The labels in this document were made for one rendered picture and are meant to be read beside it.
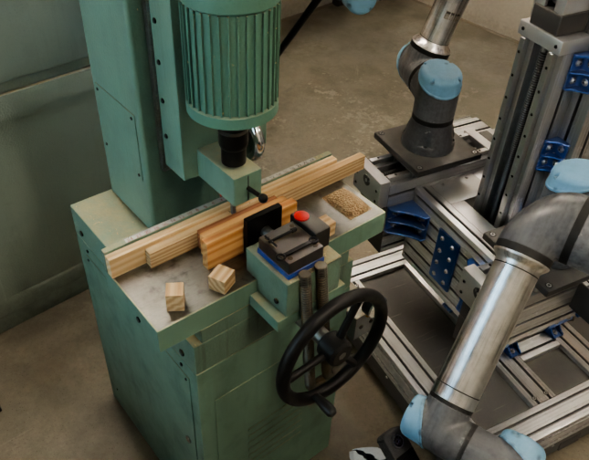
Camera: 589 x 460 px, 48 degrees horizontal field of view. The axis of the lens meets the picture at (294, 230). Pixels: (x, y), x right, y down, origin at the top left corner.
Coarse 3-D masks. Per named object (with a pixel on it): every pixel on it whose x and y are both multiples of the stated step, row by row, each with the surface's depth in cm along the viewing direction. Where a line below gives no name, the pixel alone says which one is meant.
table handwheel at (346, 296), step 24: (360, 288) 126; (336, 312) 121; (384, 312) 135; (312, 336) 120; (336, 336) 130; (288, 360) 121; (312, 360) 129; (336, 360) 130; (360, 360) 141; (288, 384) 124; (336, 384) 140
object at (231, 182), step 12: (216, 144) 139; (204, 156) 136; (216, 156) 136; (204, 168) 138; (216, 168) 134; (228, 168) 133; (240, 168) 133; (252, 168) 133; (216, 180) 136; (228, 180) 132; (240, 180) 131; (252, 180) 133; (228, 192) 134; (240, 192) 133
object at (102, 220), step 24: (72, 216) 166; (96, 216) 161; (120, 216) 162; (96, 240) 157; (120, 240) 155; (192, 336) 134; (216, 336) 134; (240, 336) 140; (192, 360) 135; (216, 360) 139
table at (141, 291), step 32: (320, 192) 156; (352, 192) 156; (352, 224) 147; (192, 256) 137; (128, 288) 130; (160, 288) 130; (192, 288) 130; (256, 288) 134; (160, 320) 124; (192, 320) 126; (288, 320) 130
